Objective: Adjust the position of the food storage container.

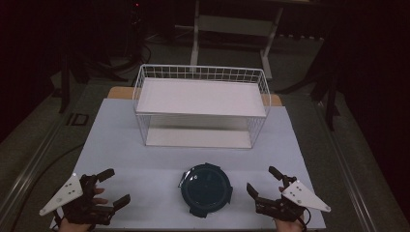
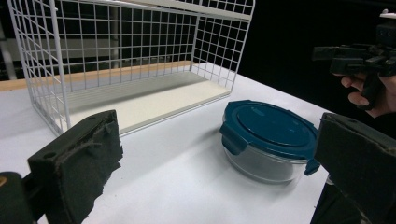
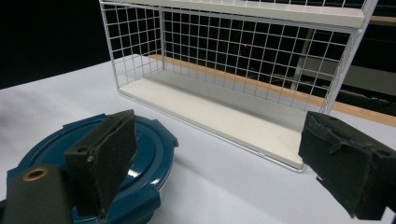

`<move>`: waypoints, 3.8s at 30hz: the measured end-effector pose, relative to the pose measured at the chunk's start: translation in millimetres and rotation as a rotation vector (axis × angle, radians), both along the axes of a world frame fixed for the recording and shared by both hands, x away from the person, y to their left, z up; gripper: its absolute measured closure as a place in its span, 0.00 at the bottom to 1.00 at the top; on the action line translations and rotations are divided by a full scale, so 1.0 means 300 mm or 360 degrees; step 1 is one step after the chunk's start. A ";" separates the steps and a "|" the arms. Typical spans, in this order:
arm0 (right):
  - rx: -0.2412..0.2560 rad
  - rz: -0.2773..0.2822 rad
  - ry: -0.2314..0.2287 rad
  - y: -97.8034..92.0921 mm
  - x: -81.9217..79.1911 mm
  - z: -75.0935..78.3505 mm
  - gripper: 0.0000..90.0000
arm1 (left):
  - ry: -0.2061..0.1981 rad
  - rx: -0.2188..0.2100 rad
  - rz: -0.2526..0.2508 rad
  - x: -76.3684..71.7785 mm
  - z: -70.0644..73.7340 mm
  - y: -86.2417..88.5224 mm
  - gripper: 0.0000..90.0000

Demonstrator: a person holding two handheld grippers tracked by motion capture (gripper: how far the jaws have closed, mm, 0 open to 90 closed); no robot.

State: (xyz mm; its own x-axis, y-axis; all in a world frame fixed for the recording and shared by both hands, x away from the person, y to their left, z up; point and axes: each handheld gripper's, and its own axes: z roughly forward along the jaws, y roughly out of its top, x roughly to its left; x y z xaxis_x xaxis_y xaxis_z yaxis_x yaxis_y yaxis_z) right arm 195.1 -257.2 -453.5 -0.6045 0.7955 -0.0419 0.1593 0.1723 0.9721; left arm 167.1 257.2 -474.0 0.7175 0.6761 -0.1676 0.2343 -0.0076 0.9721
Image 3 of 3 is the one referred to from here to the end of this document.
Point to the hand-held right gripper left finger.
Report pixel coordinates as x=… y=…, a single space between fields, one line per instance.
x=102 y=161

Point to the blue round container lid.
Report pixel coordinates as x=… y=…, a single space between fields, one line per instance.
x=152 y=155

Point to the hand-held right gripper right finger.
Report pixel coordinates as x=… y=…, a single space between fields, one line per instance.
x=345 y=165

